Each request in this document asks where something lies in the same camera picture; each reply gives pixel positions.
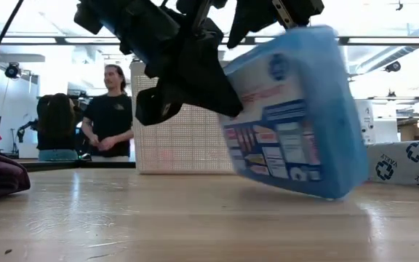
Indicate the white cylindrical appliance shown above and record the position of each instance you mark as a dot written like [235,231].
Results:
[365,122]

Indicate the black metal rig frame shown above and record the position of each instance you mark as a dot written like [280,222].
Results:
[67,164]

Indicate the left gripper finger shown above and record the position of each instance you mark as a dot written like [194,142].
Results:
[213,94]

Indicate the white plastic basket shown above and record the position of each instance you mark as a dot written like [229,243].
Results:
[187,145]

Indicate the black mounted camera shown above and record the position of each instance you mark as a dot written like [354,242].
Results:
[392,67]
[12,70]

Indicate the person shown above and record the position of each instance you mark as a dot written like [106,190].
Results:
[56,123]
[109,116]

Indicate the black background robot arm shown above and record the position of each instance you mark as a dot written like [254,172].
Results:
[25,134]

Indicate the grey wrapped tissue pack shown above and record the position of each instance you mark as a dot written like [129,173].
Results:
[406,163]

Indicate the blue first aid kit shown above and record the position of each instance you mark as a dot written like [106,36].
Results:
[304,127]

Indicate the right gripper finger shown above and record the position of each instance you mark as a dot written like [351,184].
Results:
[253,16]

